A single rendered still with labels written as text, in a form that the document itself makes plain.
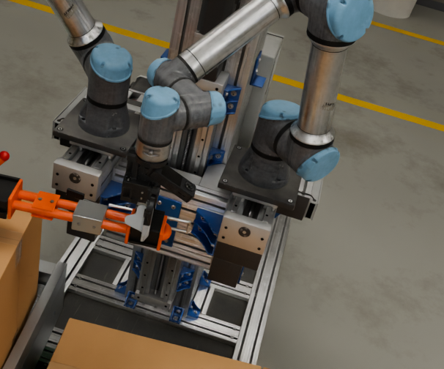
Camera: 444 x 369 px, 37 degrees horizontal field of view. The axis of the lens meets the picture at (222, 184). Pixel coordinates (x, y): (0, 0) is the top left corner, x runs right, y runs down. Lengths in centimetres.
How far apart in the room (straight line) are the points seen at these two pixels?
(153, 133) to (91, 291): 131
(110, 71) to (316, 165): 62
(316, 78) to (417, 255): 220
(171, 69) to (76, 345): 89
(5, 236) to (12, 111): 234
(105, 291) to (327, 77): 137
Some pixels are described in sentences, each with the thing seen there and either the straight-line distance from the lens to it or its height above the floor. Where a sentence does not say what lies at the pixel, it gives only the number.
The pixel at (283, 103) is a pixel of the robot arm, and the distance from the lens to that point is 184.
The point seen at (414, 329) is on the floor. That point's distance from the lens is 325.
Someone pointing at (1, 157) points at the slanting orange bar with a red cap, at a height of 120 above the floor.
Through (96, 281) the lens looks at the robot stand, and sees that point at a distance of 263.
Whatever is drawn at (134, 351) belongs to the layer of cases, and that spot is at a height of 54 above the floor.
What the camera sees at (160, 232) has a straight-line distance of 153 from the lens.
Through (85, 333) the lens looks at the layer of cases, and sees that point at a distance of 204.
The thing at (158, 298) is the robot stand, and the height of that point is 36.
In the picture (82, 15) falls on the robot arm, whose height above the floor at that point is 133.
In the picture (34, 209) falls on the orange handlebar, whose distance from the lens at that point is 158.
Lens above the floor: 209
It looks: 35 degrees down
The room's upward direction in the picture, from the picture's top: 15 degrees clockwise
